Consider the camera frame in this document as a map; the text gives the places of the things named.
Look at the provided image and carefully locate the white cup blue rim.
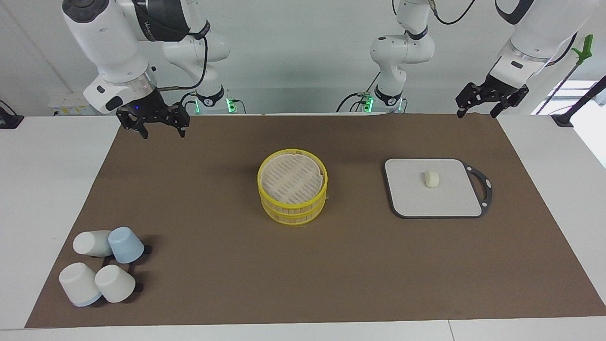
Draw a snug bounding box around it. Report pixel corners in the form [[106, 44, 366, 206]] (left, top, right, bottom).
[[59, 262, 103, 307]]

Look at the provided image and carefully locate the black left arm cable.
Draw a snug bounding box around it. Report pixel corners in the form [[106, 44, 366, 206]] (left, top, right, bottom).
[[428, 0, 476, 25]]

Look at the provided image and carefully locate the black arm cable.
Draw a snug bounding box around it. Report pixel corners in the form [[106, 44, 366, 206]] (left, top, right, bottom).
[[428, 0, 476, 25], [156, 19, 211, 91]]

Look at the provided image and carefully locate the light blue cup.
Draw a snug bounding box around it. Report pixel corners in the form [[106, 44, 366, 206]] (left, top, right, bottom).
[[108, 227, 145, 264]]

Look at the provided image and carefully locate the plain white cup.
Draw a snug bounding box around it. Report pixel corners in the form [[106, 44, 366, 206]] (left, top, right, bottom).
[[95, 264, 136, 304]]

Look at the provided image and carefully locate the black stand with clamp foot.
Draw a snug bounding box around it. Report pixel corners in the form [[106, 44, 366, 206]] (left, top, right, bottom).
[[552, 76, 606, 127]]

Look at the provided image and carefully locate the brown table mat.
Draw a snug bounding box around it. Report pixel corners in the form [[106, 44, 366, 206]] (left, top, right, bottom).
[[25, 114, 606, 328]]

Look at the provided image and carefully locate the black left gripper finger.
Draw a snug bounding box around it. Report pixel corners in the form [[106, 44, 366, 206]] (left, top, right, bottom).
[[456, 83, 483, 118], [490, 85, 530, 119]]

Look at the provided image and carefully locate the black desk mount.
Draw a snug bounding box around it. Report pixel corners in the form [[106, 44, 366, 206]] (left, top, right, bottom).
[[0, 99, 24, 129]]

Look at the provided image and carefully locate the white wall socket box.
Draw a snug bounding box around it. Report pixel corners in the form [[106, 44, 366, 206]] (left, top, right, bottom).
[[47, 92, 95, 117]]

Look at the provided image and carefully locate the yellow bamboo steamer basket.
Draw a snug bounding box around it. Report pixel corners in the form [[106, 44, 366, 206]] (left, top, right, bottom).
[[260, 187, 328, 226], [257, 149, 329, 205]]

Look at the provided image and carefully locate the pale grey cup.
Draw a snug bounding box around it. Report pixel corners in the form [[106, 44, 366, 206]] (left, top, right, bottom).
[[73, 230, 114, 258]]

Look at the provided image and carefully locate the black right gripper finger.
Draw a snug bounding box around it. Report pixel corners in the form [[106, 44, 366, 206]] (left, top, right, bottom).
[[166, 104, 191, 138], [116, 108, 150, 140]]

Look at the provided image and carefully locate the black left base cable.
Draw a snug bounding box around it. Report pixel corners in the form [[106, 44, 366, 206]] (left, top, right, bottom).
[[336, 71, 382, 113]]

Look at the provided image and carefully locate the black cup rack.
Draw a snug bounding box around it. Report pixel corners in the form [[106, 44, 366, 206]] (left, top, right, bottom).
[[97, 244, 153, 306]]

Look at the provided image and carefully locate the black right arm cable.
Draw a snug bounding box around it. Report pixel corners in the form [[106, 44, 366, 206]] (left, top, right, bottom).
[[156, 19, 211, 91]]

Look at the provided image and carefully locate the green clamp on rod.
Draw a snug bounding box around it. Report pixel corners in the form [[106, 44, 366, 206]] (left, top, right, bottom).
[[535, 34, 594, 114]]

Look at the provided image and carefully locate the grey cutting board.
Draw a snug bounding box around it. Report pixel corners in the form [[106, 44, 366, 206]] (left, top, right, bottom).
[[384, 158, 493, 219]]

